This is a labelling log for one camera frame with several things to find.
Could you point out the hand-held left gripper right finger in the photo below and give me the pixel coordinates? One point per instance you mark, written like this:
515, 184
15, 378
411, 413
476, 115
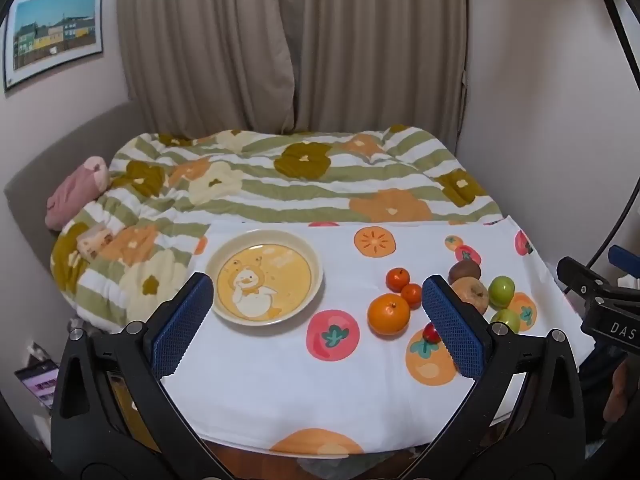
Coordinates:
452, 330

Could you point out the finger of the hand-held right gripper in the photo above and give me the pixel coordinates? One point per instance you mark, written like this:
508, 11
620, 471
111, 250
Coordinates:
582, 282
625, 260

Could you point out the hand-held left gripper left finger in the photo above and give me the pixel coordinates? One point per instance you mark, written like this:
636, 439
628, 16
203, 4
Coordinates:
182, 325

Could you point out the red tomato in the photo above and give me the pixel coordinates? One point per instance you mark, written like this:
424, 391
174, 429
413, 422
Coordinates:
430, 332

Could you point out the yellow-red apple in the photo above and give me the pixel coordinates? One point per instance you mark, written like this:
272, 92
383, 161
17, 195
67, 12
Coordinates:
471, 296

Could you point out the green apple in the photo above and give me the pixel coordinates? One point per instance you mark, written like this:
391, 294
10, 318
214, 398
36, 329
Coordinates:
501, 291
506, 320

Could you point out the large orange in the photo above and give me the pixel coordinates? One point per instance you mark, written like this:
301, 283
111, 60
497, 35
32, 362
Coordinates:
389, 314

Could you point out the yellow duck print plate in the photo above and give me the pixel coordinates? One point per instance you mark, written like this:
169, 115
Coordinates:
265, 280

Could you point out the person's right hand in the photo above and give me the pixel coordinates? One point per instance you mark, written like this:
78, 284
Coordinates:
617, 390

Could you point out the small tangerine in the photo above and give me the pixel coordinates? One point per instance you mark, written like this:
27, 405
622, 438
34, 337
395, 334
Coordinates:
412, 296
397, 280

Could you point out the brown kiwi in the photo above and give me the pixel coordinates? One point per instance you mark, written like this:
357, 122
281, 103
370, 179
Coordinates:
464, 271

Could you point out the white fruit print cloth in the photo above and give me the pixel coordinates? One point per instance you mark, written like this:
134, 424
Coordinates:
280, 380

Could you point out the purple printed box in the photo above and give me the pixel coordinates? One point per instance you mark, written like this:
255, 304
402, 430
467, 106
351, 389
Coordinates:
40, 380

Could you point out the green striped floral blanket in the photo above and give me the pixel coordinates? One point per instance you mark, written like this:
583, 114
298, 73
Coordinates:
300, 180

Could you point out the grey bed headboard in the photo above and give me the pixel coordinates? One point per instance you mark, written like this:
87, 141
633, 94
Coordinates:
35, 175

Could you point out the black tripod stand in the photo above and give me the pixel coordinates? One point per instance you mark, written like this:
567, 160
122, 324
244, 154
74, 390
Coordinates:
617, 15

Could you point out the wall poster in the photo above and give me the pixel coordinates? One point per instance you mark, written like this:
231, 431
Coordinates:
52, 35

